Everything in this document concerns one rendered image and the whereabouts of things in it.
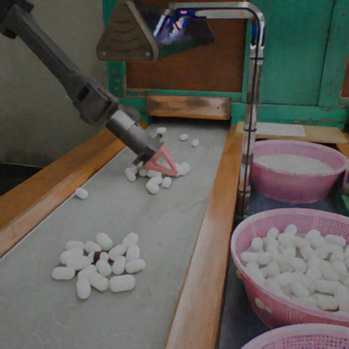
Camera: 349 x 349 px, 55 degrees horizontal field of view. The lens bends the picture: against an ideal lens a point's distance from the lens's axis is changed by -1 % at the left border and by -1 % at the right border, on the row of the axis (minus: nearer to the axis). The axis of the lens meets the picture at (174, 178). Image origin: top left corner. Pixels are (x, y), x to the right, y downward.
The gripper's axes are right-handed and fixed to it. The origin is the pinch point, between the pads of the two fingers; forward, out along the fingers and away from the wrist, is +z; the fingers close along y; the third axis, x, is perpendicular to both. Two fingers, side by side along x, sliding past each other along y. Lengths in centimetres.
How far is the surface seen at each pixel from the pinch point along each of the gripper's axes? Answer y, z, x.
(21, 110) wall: 139, -94, 109
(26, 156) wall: 139, -73, 139
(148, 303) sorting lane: -41.2, 5.0, -2.2
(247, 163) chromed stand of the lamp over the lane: -10.7, 7.8, -16.9
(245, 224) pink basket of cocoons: -22.2, 12.7, -12.0
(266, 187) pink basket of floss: 7.1, 20.4, -10.7
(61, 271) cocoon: -39.5, -6.4, 5.4
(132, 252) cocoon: -33.3, 0.1, -0.7
